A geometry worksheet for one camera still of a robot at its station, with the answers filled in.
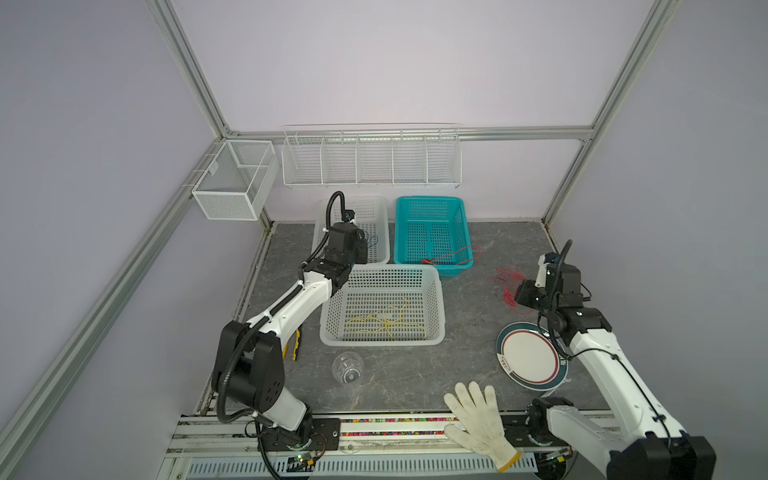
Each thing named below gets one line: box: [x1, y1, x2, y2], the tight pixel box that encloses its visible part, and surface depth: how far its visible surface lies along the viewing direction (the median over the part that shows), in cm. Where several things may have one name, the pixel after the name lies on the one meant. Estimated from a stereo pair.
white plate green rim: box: [496, 321, 569, 392], surface depth 85 cm
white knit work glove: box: [444, 381, 522, 473], surface depth 76 cm
